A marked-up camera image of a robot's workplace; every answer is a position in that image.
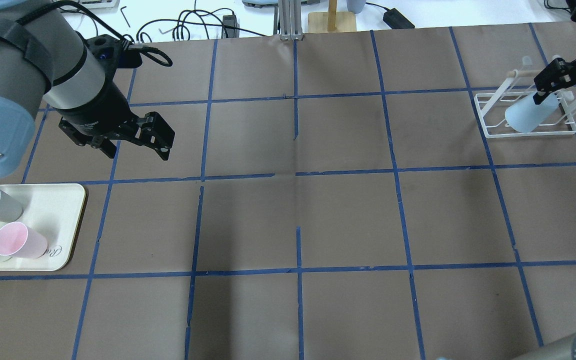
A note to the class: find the pink plastic cup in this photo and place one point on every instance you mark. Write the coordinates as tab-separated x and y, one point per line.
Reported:
20	241

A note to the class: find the white wire cup rack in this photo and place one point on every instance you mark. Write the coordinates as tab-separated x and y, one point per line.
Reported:
491	107

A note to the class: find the cream serving tray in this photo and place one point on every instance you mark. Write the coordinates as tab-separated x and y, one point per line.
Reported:
55	211

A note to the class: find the blue cup on side table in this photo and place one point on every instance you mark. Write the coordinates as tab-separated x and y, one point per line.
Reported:
355	6

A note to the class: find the light blue plastic cup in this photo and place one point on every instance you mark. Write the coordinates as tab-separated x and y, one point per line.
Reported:
524	116

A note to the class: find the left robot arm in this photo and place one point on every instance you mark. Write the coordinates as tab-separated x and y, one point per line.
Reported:
42	58

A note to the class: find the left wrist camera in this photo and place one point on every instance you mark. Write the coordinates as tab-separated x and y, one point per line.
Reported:
112	53

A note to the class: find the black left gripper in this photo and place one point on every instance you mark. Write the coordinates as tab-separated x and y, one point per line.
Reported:
103	111

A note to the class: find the aluminium frame post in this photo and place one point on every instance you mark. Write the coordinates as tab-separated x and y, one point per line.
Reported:
290	20

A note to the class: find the wooden mug tree stand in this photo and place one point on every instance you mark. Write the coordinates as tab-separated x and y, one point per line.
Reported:
331	21

